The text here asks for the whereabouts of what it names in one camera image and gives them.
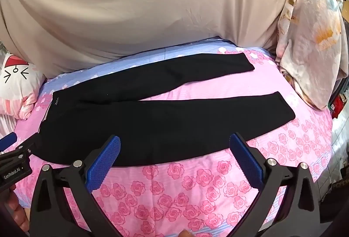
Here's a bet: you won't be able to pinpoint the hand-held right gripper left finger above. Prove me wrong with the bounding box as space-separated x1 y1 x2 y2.
29 136 121 237

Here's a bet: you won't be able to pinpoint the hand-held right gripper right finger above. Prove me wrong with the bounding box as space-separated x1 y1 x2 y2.
229 133 332 237

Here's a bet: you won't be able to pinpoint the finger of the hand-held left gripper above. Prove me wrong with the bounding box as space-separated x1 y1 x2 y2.
0 132 17 152
0 140 37 162

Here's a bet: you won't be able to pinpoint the black pants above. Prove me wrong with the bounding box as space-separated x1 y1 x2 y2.
37 52 296 167

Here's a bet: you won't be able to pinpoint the person's left hand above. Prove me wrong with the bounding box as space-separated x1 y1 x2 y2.
5 185 30 232

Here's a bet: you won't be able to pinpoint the white satin cloth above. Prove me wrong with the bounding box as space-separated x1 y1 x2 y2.
0 113 19 140

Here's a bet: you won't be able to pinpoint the cartoon cat pillow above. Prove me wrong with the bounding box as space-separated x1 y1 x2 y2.
0 52 47 120

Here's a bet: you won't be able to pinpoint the pink floral bed sheet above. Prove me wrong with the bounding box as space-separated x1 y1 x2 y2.
0 37 334 237

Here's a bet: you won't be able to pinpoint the red object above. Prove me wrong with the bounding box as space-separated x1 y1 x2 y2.
328 95 347 119

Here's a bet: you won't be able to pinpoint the beige cloth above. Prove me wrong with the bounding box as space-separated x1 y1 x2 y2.
0 0 298 82

